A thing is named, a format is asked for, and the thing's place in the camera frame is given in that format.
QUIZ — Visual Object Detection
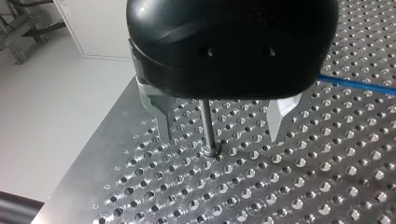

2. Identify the white cabinet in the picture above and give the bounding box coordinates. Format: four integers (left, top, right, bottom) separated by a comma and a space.
52, 0, 134, 61

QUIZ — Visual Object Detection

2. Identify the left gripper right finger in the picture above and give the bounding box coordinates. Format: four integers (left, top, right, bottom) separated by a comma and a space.
267, 92, 304, 143

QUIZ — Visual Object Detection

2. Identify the grey metal frame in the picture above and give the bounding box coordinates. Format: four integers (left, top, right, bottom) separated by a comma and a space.
0, 0, 67, 65

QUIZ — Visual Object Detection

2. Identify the blue cable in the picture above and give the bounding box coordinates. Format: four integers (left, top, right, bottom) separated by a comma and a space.
317, 75, 396, 96

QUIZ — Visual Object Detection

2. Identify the metal post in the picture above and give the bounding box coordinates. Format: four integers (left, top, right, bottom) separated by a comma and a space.
199, 98, 220, 158

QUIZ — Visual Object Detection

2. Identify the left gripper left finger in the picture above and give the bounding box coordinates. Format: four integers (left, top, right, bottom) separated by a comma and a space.
137, 77, 177, 142

